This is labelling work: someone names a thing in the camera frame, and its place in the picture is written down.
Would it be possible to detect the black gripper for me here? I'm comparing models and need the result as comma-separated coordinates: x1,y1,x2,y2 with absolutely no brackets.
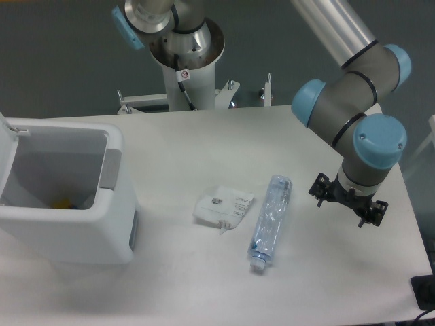
309,173,389,228

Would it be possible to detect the clear crushed plastic bottle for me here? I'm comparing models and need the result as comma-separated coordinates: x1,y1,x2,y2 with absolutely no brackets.
247,175,292,273

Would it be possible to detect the white plastic pouch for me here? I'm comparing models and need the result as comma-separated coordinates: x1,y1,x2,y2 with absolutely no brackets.
192,185,254,234

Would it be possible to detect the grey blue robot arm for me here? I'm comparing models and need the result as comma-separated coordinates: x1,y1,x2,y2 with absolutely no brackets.
111,1,412,226

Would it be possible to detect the white open trash can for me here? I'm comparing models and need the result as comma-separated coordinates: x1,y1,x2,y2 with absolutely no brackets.
1,117,138,264

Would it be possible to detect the trash inside the can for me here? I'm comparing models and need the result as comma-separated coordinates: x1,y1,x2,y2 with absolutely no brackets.
50,195,94,210

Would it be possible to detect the black device at edge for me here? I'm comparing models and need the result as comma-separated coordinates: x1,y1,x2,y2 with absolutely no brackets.
411,274,434,310

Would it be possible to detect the white object at right edge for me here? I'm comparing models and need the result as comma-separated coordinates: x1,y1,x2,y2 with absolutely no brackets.
428,115,435,147

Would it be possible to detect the white metal base frame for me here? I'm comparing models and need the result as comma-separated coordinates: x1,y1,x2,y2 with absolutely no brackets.
116,73,275,115

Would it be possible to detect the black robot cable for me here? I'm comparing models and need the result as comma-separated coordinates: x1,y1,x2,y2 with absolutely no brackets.
172,52,198,111

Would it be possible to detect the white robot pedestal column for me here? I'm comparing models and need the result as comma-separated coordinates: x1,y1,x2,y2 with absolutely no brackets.
149,18,225,106

